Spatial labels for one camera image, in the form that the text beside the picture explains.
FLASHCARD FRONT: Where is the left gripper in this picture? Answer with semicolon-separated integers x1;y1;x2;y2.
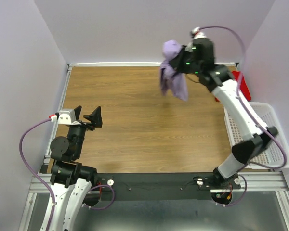
67;105;103;158

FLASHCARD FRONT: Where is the purple t-shirt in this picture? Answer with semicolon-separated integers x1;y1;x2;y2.
159;40;188;101

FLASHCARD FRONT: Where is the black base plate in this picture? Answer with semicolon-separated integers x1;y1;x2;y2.
85;172;241;201

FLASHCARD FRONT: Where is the white plastic basket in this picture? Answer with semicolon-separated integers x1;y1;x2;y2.
223;102;289;169

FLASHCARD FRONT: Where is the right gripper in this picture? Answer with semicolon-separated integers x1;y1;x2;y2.
170;44;202;76

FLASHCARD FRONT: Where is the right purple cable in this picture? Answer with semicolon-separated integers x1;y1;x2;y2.
197;26;288;169

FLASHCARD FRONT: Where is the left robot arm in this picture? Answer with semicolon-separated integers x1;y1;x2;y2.
41;106;103;231

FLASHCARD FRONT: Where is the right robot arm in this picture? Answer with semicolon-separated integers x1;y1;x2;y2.
170;45;278;189

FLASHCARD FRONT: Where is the folded red t-shirt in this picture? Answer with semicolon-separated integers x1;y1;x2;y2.
212;71;251;103

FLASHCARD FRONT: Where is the aluminium frame rail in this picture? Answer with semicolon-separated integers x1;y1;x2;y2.
28;174;70;193

